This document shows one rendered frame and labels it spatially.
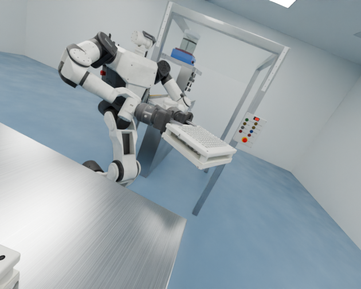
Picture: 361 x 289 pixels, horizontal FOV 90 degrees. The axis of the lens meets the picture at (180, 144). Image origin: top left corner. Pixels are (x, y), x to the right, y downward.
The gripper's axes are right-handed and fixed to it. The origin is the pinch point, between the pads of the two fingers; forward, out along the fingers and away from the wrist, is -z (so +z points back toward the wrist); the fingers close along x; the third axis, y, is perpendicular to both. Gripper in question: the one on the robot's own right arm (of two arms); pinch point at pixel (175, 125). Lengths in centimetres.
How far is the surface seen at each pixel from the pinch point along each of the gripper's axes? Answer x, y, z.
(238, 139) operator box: 9, -78, -45
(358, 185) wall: 38, -248, -301
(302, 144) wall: 24, -429, -278
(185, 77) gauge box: -22, -93, 20
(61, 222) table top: 19, 50, 11
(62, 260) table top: 19, 57, 4
